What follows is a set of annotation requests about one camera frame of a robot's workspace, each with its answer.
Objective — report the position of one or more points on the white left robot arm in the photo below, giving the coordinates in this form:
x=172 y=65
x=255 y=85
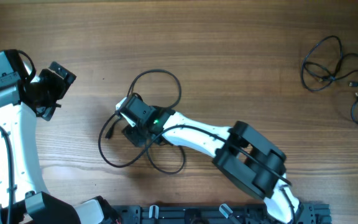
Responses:
x=22 y=188

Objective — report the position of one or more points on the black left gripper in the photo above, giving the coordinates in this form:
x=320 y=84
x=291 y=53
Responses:
x=56 y=86

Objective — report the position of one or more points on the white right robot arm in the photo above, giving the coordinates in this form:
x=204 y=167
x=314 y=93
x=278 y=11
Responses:
x=248 y=159

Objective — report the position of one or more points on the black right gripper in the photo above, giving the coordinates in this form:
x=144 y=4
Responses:
x=132 y=134

